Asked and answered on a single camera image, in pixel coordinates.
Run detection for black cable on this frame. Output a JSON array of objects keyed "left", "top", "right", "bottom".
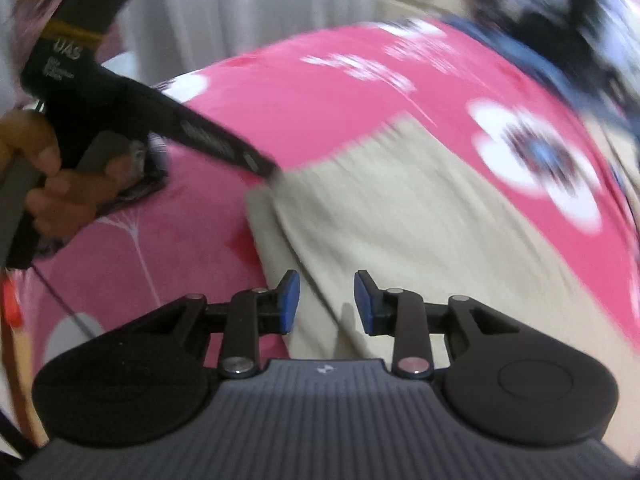
[{"left": 30, "top": 264, "right": 103, "bottom": 342}]

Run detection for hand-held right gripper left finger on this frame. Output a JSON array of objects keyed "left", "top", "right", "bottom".
[{"left": 130, "top": 269, "right": 302, "bottom": 381}]

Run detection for pink floral blanket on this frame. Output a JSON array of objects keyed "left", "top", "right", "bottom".
[{"left": 10, "top": 17, "right": 640, "bottom": 376}]

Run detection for person's left hand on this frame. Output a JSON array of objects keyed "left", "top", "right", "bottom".
[{"left": 0, "top": 109, "right": 127, "bottom": 242}]

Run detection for beige pants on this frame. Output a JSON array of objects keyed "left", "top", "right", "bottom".
[{"left": 244, "top": 115, "right": 640, "bottom": 411}]

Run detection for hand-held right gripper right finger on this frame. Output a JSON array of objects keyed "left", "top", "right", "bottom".
[{"left": 352, "top": 269, "right": 524, "bottom": 381}]

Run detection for grey curtain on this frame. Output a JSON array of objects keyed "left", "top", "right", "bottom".
[{"left": 112, "top": 0, "right": 388, "bottom": 68}]

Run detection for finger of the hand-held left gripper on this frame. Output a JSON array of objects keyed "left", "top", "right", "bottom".
[{"left": 241, "top": 141, "right": 281, "bottom": 181}]

